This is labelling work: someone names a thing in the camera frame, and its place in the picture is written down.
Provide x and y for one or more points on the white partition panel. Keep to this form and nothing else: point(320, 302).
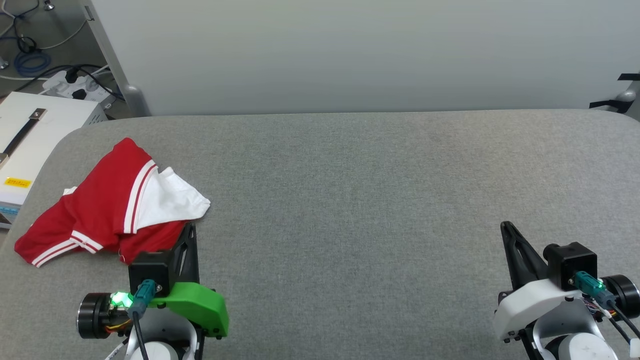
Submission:
point(350, 50)

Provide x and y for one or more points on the red and white shirt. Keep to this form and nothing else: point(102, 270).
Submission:
point(100, 200)

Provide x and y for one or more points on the grey metal partition foot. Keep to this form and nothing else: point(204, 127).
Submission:
point(626, 97)

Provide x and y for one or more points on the white power strip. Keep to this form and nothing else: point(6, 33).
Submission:
point(60, 86)

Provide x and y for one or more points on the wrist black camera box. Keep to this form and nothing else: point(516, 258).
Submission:
point(575, 260)
point(150, 270)

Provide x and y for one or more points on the grey fabric sofa cushion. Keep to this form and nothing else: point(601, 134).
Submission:
point(350, 200)

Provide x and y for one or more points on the black tape strip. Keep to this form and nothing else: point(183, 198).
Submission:
point(605, 104)
point(630, 76)

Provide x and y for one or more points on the grey metal partition post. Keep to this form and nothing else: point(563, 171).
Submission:
point(135, 100)

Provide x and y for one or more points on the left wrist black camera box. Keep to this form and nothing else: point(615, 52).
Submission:
point(150, 270)

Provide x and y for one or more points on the black power plug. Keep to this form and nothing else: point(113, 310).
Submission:
point(71, 75)
point(79, 94)

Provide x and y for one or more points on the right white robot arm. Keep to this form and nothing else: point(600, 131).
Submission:
point(575, 350)

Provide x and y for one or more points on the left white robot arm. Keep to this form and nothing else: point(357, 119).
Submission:
point(160, 350)

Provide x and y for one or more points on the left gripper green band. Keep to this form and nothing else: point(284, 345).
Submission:
point(195, 302)

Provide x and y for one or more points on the white power supply box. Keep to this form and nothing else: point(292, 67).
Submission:
point(55, 125)

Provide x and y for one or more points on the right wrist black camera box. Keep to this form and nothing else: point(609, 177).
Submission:
point(575, 260)

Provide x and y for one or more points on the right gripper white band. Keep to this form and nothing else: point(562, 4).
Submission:
point(530, 305)

